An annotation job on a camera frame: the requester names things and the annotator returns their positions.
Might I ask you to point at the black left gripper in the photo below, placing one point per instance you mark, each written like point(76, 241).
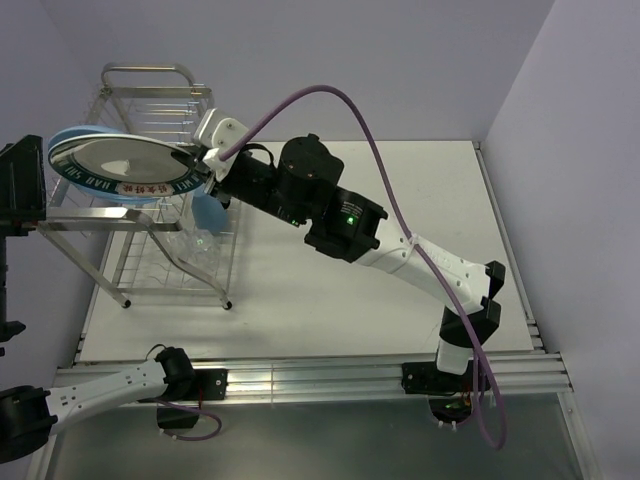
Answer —
point(22, 185)

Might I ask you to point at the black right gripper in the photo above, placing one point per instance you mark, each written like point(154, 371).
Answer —
point(193, 161)

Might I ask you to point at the blue plastic cup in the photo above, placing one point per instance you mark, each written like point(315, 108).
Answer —
point(209, 214)

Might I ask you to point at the blue plastic plate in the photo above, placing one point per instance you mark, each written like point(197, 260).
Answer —
point(81, 130)

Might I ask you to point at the white plate with dark rim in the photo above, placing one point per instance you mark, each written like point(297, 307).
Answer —
point(123, 164)

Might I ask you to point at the clear glass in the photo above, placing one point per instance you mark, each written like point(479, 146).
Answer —
point(190, 245)
point(208, 252)

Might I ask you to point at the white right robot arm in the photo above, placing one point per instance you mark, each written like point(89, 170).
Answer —
point(301, 187)

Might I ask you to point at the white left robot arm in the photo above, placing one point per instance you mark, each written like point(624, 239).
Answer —
point(30, 415)

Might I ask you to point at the steel two-tier dish rack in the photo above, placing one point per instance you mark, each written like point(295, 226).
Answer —
point(126, 249)

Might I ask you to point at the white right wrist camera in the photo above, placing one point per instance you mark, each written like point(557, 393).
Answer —
point(216, 134)

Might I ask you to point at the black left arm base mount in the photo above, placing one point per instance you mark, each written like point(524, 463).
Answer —
point(208, 385)

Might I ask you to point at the aluminium front rail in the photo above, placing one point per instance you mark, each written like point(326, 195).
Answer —
point(363, 378)

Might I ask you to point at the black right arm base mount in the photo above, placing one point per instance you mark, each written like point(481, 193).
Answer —
point(423, 378)

